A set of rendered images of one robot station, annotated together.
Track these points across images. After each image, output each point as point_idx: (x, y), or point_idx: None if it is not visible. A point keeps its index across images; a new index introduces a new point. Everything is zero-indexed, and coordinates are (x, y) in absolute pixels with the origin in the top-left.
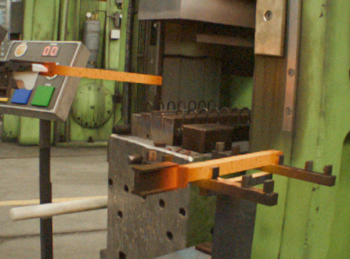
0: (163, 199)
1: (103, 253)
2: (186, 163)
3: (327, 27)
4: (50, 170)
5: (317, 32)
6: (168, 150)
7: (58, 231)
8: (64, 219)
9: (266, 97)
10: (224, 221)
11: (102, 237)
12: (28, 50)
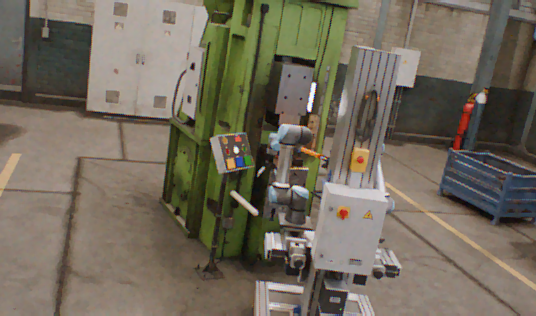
0: (296, 183)
1: (228, 219)
2: (307, 170)
3: (327, 125)
4: None
5: (323, 126)
6: (299, 168)
7: (61, 248)
8: (33, 242)
9: (306, 145)
10: None
11: (83, 236)
12: (228, 140)
